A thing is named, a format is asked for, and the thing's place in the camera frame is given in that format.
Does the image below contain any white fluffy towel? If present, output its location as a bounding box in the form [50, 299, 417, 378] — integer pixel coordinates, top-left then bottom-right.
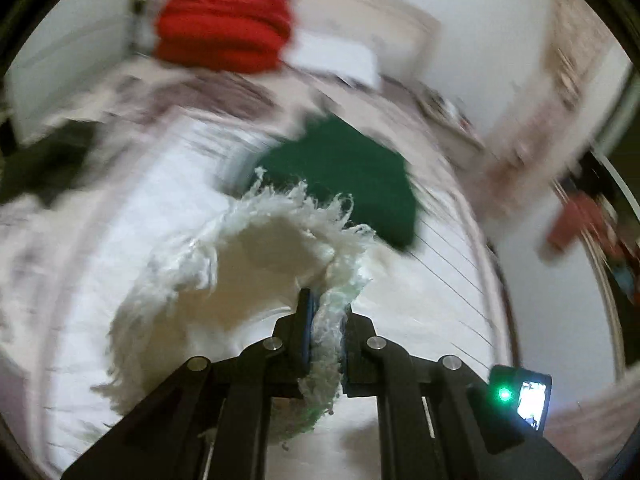
[90, 167, 376, 448]

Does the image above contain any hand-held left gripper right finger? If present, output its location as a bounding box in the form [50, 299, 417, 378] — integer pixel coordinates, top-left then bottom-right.
[342, 309, 585, 480]

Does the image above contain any red folded quilt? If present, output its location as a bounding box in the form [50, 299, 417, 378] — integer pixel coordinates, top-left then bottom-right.
[154, 0, 296, 73]

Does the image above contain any red-orange object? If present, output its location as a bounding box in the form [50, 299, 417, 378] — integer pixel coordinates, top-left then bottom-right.
[537, 192, 621, 261]

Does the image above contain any white pillow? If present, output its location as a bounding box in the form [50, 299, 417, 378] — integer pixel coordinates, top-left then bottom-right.
[285, 30, 381, 88]

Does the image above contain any floral curtain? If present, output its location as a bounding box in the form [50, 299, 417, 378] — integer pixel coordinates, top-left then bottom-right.
[480, 0, 636, 221]

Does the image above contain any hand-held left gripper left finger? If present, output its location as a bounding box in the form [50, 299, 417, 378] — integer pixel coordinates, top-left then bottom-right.
[60, 288, 316, 480]

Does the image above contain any white printed blanket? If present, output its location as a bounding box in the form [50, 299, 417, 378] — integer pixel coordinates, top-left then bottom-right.
[0, 110, 521, 480]

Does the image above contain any dark green folded garment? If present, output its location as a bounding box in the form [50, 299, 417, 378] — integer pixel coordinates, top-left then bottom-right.
[252, 114, 418, 251]

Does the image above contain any dark cloth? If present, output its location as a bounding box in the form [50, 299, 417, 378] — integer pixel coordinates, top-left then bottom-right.
[0, 122, 98, 203]

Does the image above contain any floral leaf bedsheet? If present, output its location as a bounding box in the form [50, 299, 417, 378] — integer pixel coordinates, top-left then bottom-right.
[0, 60, 491, 221]

